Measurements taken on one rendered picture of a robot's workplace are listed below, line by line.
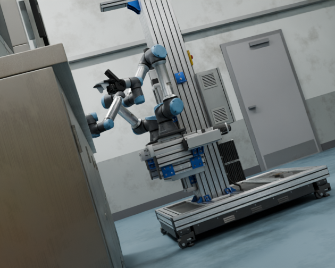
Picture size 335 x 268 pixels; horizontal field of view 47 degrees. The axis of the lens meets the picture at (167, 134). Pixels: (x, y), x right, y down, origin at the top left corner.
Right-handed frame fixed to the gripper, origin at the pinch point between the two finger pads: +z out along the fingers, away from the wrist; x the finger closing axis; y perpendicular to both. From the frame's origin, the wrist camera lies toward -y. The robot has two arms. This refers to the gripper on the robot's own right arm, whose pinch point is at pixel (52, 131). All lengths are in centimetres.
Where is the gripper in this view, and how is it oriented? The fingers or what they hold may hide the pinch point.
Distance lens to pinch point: 302.6
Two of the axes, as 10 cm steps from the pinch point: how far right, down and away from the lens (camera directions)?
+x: 1.6, -1.2, -9.8
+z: -9.4, 2.8, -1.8
